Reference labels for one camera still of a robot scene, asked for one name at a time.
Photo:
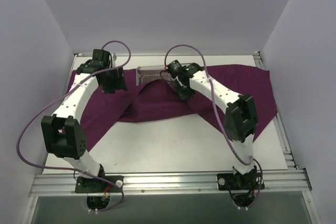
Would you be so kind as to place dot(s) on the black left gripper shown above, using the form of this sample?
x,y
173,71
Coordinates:
x,y
113,79

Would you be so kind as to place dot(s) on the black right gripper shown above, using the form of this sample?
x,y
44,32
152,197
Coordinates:
x,y
184,91

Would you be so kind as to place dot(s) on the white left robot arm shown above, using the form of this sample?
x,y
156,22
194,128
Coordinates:
x,y
62,132

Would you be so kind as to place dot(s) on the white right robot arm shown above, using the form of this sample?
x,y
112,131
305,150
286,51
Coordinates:
x,y
235,113

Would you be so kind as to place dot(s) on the metal mesh instrument tray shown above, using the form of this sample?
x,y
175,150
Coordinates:
x,y
153,73

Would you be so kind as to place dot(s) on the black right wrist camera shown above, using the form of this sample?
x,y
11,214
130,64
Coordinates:
x,y
174,68

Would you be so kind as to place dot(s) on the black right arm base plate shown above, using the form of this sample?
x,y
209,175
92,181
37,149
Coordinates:
x,y
230,181

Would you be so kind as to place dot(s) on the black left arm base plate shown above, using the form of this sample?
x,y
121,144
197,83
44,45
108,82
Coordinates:
x,y
92,185

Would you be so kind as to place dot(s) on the aluminium right side rail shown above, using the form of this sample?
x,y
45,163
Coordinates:
x,y
282,137

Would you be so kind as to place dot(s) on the aluminium rail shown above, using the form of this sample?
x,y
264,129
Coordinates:
x,y
170,183
282,137

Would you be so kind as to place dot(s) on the aluminium front rail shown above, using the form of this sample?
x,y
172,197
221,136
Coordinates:
x,y
170,183

